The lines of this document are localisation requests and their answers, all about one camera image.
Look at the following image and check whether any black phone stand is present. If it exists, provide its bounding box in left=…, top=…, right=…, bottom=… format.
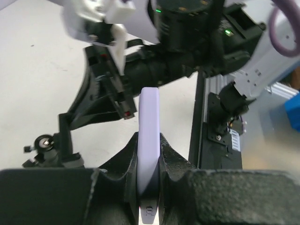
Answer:
left=22, top=113, right=84, bottom=168

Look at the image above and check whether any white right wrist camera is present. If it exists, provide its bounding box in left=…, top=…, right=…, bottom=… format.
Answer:
left=62, top=0, right=135, bottom=75

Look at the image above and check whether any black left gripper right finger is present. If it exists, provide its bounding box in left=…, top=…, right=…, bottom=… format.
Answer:
left=158, top=136, right=300, bottom=225

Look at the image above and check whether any blue box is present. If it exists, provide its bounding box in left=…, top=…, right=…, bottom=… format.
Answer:
left=284, top=93, right=300, bottom=132

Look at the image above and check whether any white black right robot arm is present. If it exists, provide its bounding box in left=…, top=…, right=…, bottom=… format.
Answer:
left=63, top=0, right=300, bottom=135

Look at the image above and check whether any aluminium frame rail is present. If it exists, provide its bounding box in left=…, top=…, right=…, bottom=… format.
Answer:
left=266, top=82, right=299, bottom=100

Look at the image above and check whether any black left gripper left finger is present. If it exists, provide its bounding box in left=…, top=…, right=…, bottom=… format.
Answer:
left=0, top=134, right=139, bottom=225

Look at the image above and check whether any white slotted cable duct right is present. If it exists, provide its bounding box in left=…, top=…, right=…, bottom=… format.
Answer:
left=230, top=129, right=241, bottom=152

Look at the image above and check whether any smartphone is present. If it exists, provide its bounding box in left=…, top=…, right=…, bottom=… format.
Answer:
left=136, top=87, right=160, bottom=225

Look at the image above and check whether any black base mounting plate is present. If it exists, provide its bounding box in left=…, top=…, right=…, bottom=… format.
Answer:
left=188, top=71, right=242, bottom=170

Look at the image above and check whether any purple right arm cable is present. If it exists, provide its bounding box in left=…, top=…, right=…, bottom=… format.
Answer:
left=269, top=0, right=300, bottom=57

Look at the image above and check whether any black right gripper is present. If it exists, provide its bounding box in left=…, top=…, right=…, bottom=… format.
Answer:
left=60, top=45, right=136, bottom=131

